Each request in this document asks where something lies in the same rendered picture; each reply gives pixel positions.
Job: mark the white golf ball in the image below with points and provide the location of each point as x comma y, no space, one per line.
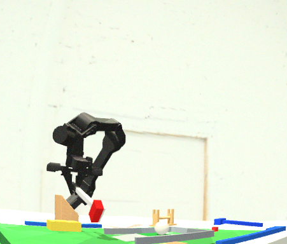
161,227

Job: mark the green flat mat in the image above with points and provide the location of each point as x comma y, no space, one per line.
21,234

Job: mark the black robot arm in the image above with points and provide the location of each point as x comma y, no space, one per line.
72,134

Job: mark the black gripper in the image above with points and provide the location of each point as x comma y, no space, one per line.
66,170

